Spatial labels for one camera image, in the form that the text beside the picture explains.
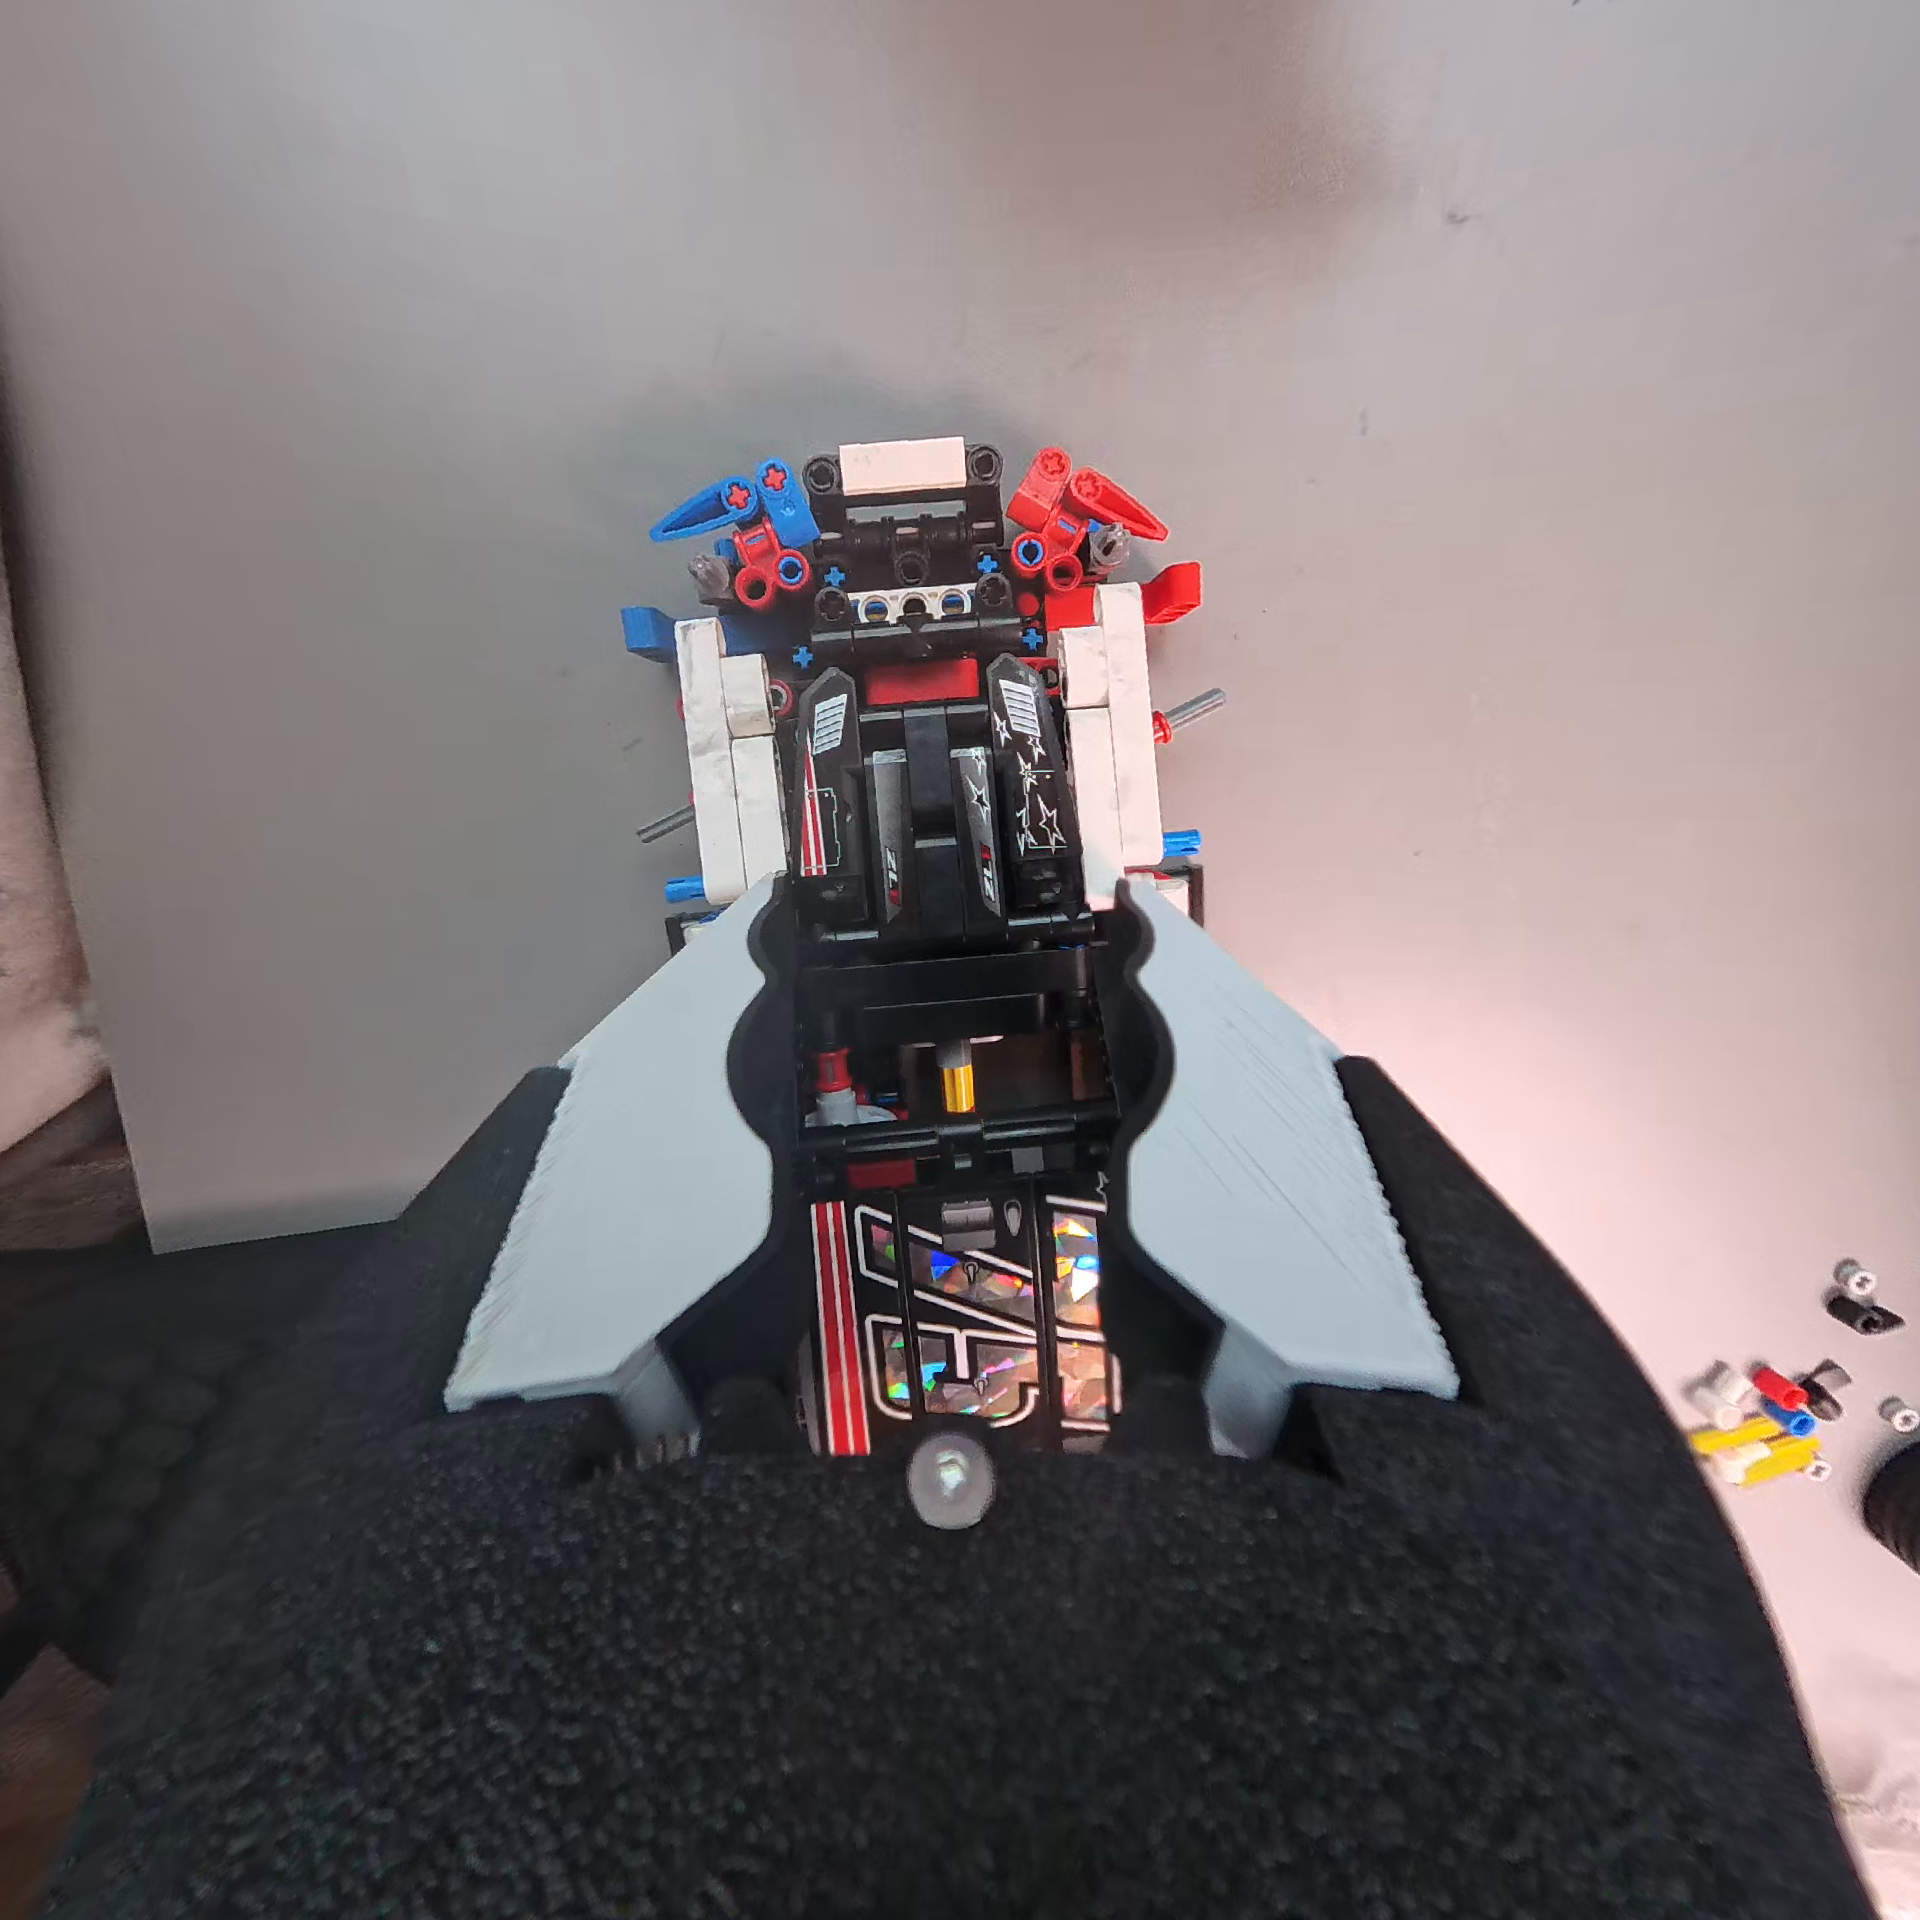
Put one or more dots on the toy brick race car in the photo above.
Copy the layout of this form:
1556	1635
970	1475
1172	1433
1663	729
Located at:
930	839

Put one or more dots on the dark quilted cloth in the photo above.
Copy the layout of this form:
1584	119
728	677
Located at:
135	1424

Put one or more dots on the small grey and black pin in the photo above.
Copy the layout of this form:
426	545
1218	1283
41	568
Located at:
1861	1306

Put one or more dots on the grey desk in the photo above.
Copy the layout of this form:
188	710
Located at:
376	451

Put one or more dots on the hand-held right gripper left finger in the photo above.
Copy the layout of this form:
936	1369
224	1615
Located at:
630	1201

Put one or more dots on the cluster of small brick pieces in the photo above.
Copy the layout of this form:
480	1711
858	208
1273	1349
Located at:
1748	1442

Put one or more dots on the small black toy tyre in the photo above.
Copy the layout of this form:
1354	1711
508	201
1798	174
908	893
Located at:
1897	1506

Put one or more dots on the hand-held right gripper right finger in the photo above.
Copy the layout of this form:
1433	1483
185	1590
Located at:
1277	1201

